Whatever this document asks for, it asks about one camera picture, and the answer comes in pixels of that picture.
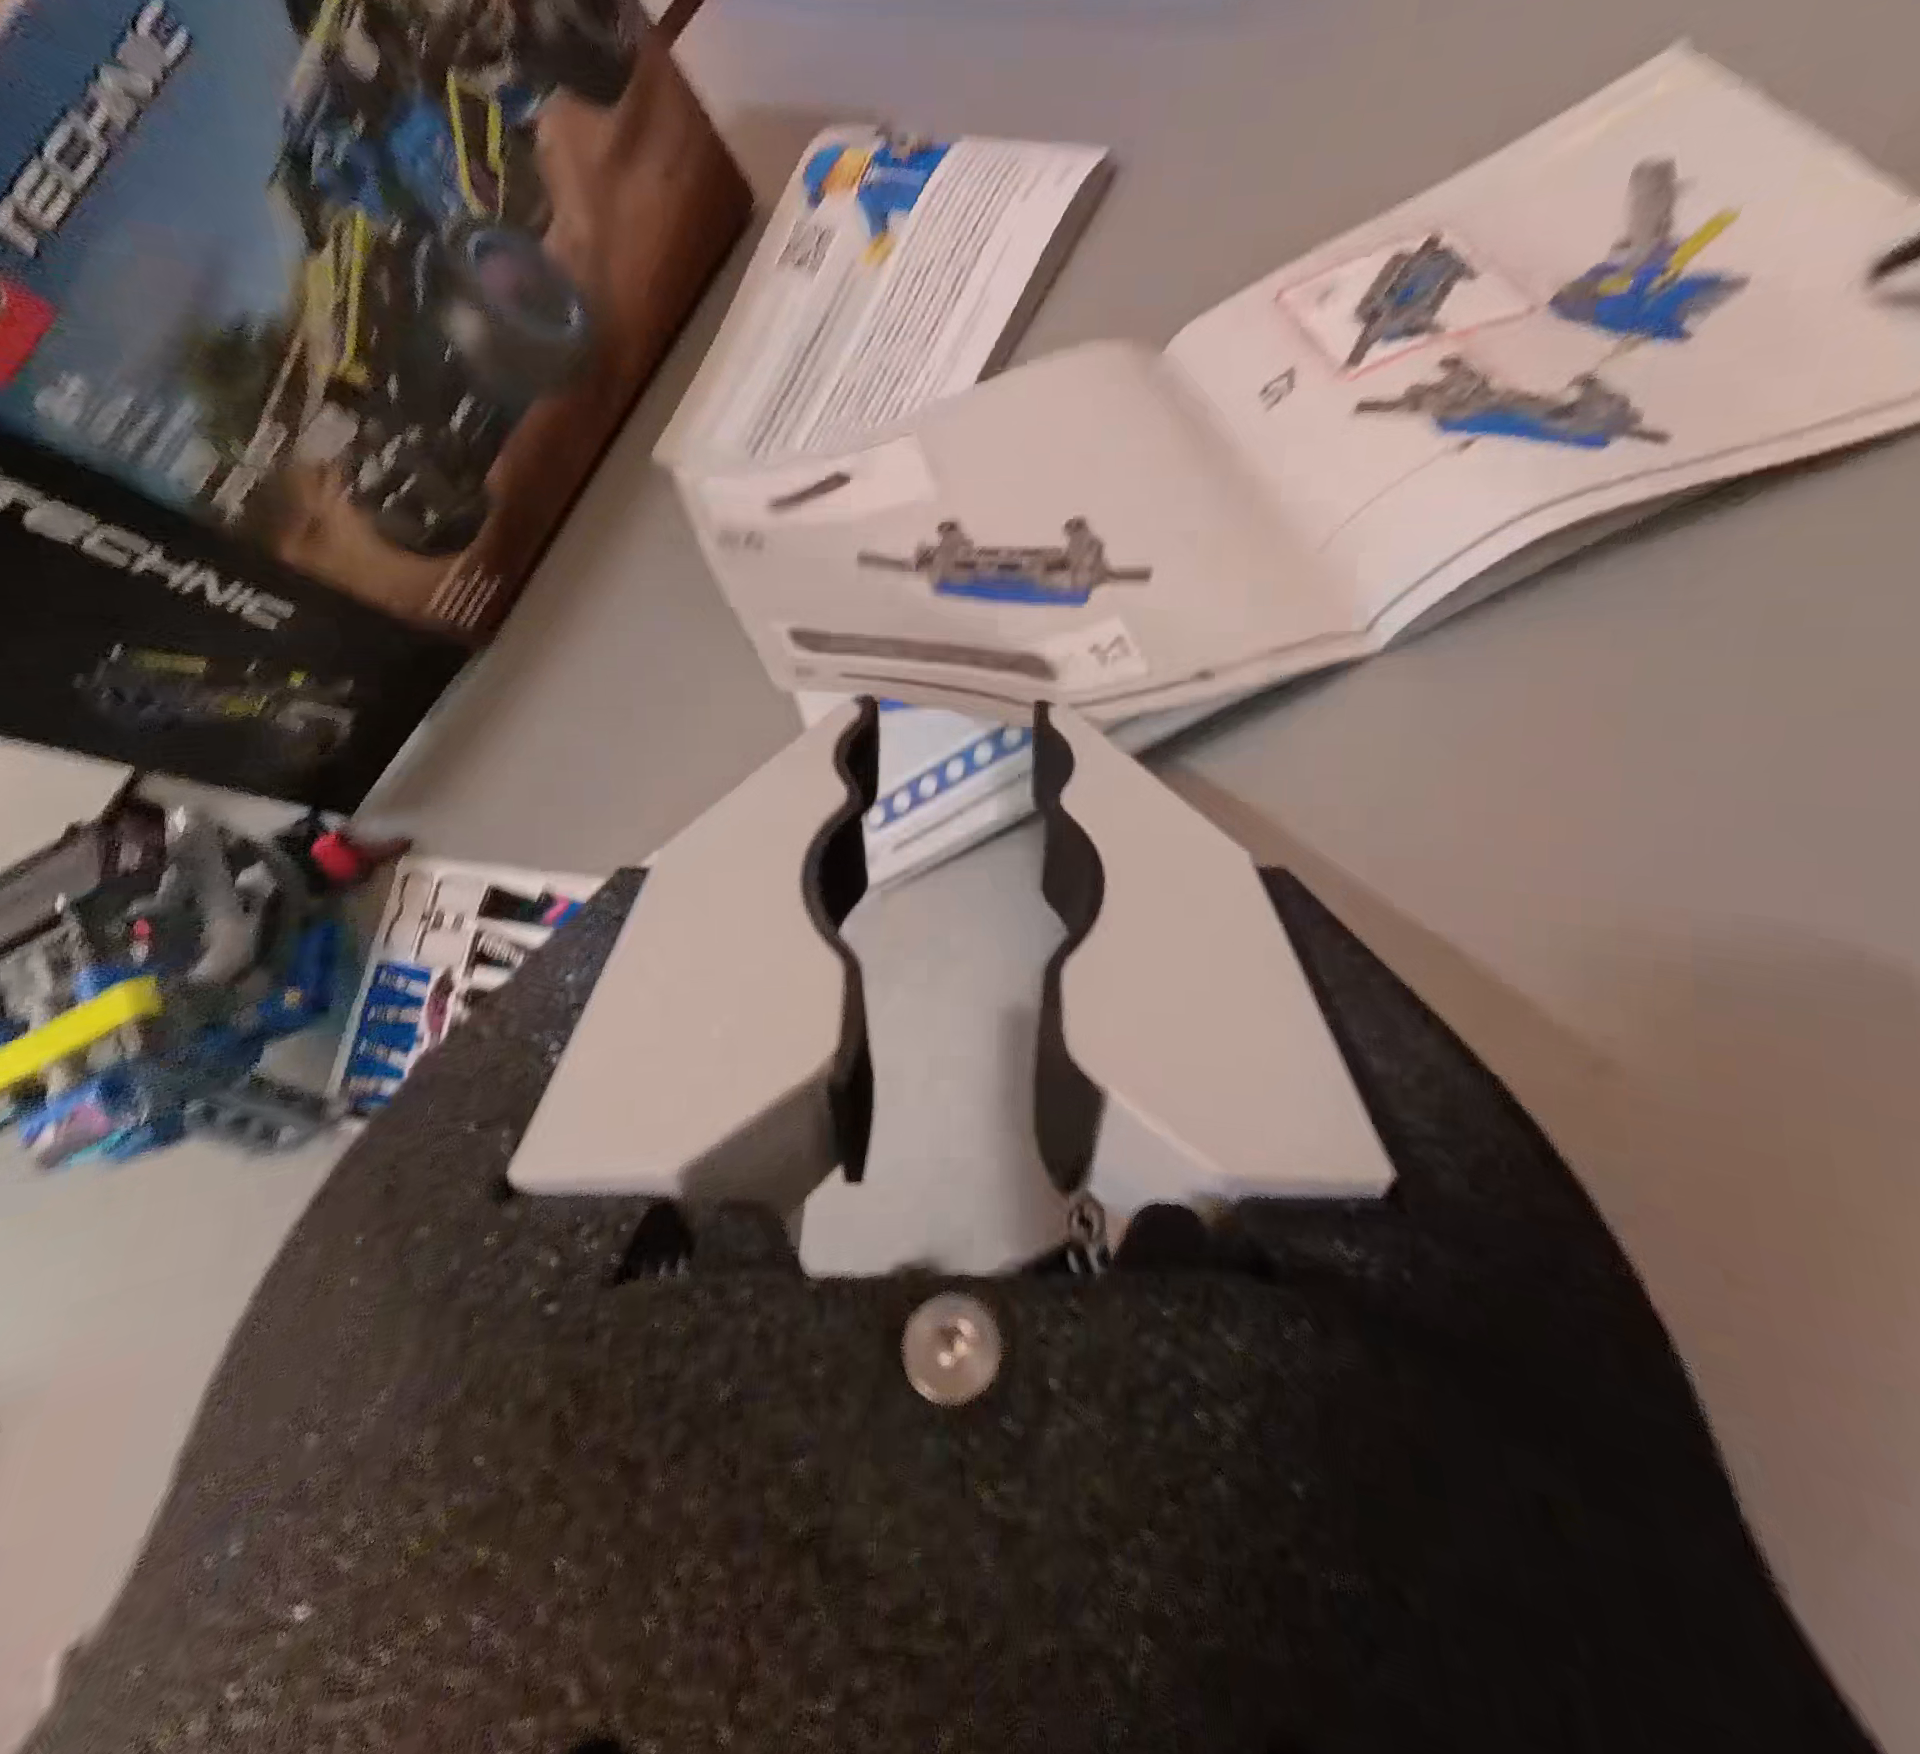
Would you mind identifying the lego set cardboard box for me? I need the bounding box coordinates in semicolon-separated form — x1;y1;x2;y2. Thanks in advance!
0;0;754;815

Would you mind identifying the open lego instruction booklet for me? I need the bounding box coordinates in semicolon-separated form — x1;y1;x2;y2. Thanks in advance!
673;41;1920;755

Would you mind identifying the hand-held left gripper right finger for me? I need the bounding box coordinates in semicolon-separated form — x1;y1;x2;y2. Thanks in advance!
1033;701;1400;1209

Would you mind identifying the small folded paper leaflet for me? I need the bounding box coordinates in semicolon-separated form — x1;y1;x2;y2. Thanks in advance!
651;123;1115;471

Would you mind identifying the lego sticker sheet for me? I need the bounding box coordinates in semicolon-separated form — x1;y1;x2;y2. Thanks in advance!
333;855;605;1120

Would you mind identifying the blue striped paper sheet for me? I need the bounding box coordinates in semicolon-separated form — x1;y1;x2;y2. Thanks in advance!
796;691;1056;889

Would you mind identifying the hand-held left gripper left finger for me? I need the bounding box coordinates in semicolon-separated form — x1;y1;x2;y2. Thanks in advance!
506;695;879;1209

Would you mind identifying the partly built lego model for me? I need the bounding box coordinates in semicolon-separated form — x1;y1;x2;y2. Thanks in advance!
0;794;414;1171

